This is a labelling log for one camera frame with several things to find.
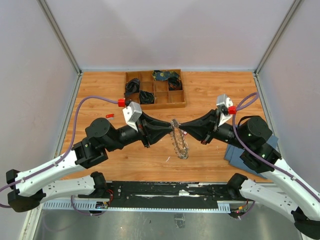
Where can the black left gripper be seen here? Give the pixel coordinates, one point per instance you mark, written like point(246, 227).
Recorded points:
point(150, 129)

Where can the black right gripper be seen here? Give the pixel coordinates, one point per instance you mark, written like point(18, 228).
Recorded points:
point(202, 128)

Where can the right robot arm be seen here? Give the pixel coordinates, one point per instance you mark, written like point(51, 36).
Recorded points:
point(299, 202)

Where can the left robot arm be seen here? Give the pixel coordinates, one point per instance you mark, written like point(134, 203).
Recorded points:
point(33, 187)

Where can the wooden compartment tray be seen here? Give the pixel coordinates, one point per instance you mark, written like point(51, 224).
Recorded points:
point(163, 97)

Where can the black rolled tie middle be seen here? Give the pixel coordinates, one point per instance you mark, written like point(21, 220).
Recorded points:
point(146, 98)

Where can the black rolled tie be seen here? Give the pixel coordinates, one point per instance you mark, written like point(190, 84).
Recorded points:
point(132, 87)
point(146, 98)

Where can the blue folded cloth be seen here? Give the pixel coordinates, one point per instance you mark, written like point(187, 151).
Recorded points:
point(232, 156)

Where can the black rolled tie left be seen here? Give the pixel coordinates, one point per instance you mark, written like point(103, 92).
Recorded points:
point(132, 87)

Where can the red tag key far left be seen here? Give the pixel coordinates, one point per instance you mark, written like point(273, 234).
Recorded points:
point(110, 116)

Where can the blue yellow patterned cloth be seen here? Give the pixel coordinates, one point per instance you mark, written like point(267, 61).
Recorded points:
point(164, 75)

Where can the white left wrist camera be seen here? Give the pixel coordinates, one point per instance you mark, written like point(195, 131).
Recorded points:
point(131, 114)

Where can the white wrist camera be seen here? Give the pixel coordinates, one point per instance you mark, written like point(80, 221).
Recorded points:
point(131, 114)
point(224, 106)

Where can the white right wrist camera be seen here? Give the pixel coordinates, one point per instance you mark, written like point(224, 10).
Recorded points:
point(224, 106)

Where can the black mounting rail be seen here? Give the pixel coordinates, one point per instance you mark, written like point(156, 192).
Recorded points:
point(164, 193)

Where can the white slotted cable duct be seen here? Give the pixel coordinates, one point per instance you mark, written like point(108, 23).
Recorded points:
point(101, 206)

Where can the right aluminium frame post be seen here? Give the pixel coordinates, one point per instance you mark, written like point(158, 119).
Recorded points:
point(278, 34)

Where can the aluminium frame post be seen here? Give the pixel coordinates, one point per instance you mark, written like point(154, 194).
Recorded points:
point(278, 34)
point(59, 35)

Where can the left aluminium frame post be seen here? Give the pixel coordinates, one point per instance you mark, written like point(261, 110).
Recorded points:
point(59, 35)

